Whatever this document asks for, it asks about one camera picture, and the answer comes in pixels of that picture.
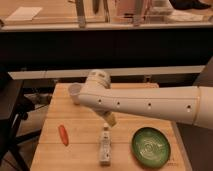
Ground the red pepper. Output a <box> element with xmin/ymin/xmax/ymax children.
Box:
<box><xmin>58</xmin><ymin>125</ymin><xmax>69</xmax><ymax>146</ymax></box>

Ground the green plate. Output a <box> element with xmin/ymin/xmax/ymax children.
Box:
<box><xmin>131</xmin><ymin>127</ymin><xmax>171</xmax><ymax>169</ymax></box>

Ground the white squeeze bottle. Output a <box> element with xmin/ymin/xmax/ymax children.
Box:
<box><xmin>99</xmin><ymin>123</ymin><xmax>111</xmax><ymax>166</ymax></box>

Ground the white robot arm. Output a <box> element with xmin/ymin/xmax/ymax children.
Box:
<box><xmin>79</xmin><ymin>69</ymin><xmax>213</xmax><ymax>130</ymax></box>

